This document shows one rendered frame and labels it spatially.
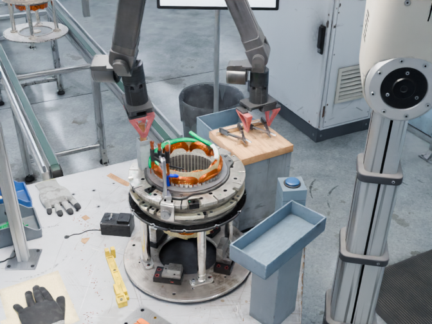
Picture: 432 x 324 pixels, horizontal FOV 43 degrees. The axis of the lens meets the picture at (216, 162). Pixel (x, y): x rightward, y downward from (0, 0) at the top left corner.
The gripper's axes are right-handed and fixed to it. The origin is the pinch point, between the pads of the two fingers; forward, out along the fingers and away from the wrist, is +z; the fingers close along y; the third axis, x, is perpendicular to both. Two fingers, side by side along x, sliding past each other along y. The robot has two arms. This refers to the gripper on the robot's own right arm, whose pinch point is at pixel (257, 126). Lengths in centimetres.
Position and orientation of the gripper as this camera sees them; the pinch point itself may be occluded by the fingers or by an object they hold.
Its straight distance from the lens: 175.1
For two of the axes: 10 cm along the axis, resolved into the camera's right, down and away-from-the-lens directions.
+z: 0.1, 8.5, 5.3
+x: 4.9, 4.6, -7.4
